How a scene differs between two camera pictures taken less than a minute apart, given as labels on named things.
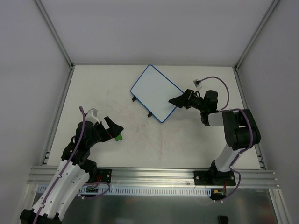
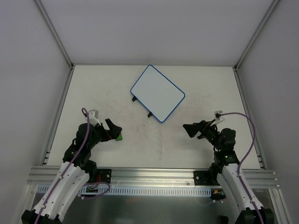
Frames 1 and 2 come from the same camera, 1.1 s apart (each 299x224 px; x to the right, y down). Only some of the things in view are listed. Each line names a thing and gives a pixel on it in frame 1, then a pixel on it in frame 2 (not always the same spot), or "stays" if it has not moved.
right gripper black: (188, 99) to (202, 130)
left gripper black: (105, 130) stays
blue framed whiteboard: (154, 89) stays
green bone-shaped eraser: (119, 137) stays
